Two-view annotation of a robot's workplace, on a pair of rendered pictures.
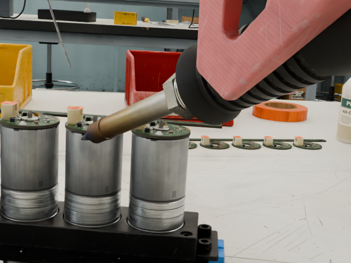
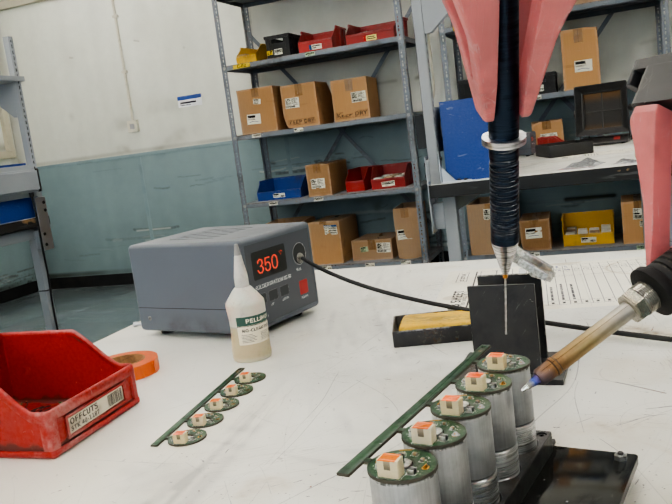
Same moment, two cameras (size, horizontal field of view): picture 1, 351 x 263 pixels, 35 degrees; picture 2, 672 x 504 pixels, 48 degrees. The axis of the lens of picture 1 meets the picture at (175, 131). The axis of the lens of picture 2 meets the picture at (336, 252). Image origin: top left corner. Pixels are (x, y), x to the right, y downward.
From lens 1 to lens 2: 0.37 m
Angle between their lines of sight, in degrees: 60
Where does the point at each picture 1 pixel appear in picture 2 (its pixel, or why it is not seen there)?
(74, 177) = (507, 433)
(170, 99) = (644, 311)
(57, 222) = (505, 484)
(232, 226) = not seen: hidden behind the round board
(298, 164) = (304, 391)
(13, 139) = (486, 425)
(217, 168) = (285, 429)
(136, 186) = (521, 415)
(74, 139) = (502, 398)
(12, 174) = (489, 459)
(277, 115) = (142, 371)
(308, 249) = not seen: hidden behind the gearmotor
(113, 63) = not seen: outside the picture
